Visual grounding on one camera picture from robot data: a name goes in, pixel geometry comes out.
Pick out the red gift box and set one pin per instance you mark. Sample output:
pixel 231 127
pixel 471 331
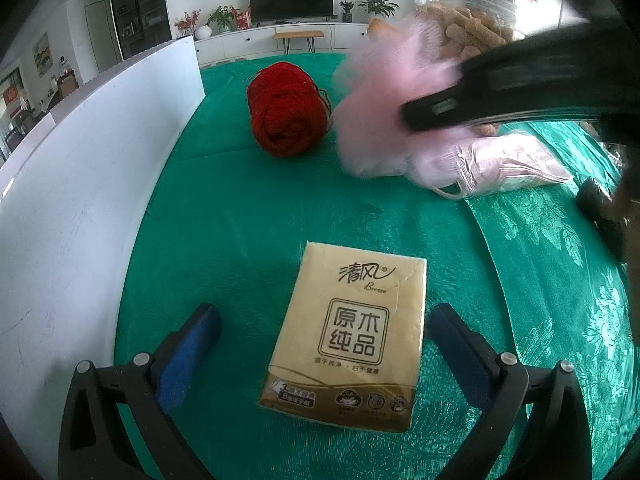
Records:
pixel 243 16

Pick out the tan tissue pack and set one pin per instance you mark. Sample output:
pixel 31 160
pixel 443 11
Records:
pixel 350 340

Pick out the wooden bench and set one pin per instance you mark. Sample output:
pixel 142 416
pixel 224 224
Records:
pixel 298 35

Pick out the black television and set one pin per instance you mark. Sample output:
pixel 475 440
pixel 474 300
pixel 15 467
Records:
pixel 290 2

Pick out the small potted plant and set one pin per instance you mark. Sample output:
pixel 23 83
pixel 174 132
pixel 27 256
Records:
pixel 346 10

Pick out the green potted plant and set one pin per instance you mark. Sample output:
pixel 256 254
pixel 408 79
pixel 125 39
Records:
pixel 222 17

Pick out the white television cabinet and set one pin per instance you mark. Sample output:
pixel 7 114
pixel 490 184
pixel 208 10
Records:
pixel 345 35

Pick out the pink face mask packet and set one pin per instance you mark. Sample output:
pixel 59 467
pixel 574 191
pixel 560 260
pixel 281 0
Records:
pixel 505 165

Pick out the red yarn ball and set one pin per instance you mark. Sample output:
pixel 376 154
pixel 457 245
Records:
pixel 285 115

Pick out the black cabinet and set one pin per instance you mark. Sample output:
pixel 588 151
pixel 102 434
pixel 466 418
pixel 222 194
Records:
pixel 140 5

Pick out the white board barrier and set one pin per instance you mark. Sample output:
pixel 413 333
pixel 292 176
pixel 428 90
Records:
pixel 75 185

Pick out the red door poster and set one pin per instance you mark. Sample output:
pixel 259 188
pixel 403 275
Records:
pixel 10 96

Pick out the white round vase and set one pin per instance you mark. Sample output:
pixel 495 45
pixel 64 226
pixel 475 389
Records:
pixel 202 32

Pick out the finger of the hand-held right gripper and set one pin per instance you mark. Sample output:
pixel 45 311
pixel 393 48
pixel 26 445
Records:
pixel 525 80

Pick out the tan butterfly chair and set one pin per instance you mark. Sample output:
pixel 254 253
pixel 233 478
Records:
pixel 380 29

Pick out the wall painting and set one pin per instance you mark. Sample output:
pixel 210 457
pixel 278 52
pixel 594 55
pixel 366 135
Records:
pixel 42 55

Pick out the green tablecloth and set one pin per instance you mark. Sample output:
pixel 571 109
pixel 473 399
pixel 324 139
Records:
pixel 240 220

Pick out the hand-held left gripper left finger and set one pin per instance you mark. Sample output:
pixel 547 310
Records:
pixel 190 355

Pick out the clear jar of biscuit sticks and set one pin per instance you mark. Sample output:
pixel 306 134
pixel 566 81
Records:
pixel 475 25

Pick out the wooden dining furniture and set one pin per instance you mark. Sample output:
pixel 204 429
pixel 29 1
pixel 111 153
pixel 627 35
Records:
pixel 20 120

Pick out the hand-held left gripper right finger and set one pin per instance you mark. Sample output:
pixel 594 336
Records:
pixel 460 355

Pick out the large leafy potted plant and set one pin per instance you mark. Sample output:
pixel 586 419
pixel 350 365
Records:
pixel 378 5

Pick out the red flower plant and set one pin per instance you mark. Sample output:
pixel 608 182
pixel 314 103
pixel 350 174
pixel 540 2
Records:
pixel 187 20

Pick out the pink bath pouf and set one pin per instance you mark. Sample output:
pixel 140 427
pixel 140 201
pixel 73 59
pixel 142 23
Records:
pixel 375 110

